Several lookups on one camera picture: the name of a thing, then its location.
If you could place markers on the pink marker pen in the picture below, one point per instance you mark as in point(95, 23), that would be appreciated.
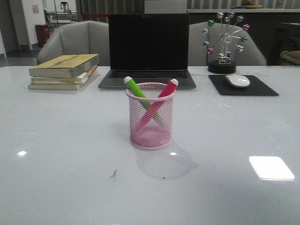
point(168, 90)

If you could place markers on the green marker pen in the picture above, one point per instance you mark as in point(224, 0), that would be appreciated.
point(135, 89)

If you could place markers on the pink mesh pen holder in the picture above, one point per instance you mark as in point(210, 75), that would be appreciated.
point(153, 135)

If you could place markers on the grey open laptop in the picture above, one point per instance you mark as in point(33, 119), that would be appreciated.
point(148, 48)

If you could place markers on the middle white book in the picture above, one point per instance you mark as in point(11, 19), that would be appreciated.
point(82, 78)

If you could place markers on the grey right armchair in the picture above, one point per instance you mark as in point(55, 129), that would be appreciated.
point(197, 55)

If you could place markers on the grey armchair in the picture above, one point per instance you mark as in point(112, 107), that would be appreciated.
point(197, 55)
point(85, 37)

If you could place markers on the white computer mouse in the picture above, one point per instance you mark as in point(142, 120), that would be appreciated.
point(238, 81)

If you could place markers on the yellow top book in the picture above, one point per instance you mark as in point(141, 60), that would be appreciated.
point(65, 66)

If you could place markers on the yellow book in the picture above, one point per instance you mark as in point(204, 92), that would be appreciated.
point(65, 66)
point(54, 86)

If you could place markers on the grey left armchair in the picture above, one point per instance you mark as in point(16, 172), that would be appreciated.
point(85, 37)

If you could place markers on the red barrier belt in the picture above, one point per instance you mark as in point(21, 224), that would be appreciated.
point(96, 15)

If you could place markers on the ferris wheel desk ornament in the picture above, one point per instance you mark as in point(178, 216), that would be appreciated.
point(225, 37)

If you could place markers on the bottom yellow book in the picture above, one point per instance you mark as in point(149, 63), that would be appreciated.
point(54, 86)

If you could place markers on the red trash bin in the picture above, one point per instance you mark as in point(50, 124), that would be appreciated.
point(42, 33)

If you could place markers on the fruit plate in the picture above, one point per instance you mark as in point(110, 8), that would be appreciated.
point(248, 4)

